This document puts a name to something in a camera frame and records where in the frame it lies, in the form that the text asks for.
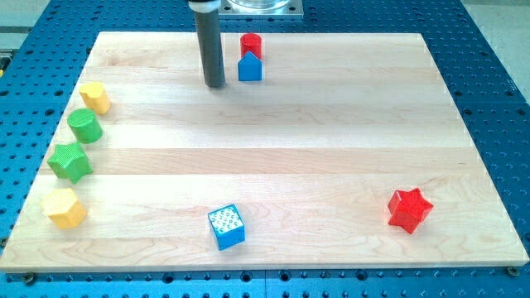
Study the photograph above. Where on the red cylinder block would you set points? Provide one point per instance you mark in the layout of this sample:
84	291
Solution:
251	42

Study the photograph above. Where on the white rod collar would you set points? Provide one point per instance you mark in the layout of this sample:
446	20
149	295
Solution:
204	6

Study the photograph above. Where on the blue cube block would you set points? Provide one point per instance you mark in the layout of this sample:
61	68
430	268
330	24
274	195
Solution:
227	226

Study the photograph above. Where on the red star block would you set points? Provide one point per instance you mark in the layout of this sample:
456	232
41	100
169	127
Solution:
408	209

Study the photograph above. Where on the yellow hexagon block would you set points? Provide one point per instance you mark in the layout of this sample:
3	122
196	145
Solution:
63	208

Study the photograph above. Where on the light wooden board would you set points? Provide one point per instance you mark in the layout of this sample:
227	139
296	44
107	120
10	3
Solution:
310	155

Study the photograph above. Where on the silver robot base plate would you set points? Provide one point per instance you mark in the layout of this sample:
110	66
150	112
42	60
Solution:
259	9

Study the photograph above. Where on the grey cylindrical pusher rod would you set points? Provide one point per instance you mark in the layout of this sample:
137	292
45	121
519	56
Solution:
209	38

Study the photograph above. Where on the yellow heart-shaped block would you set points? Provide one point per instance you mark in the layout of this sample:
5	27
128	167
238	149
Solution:
95	97

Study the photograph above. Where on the blue house-shaped block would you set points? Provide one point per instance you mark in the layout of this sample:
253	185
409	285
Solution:
250	68

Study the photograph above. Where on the green star block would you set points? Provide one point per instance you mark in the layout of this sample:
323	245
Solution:
70	162

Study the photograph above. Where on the green cylinder block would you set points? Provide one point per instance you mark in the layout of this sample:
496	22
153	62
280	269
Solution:
85	126

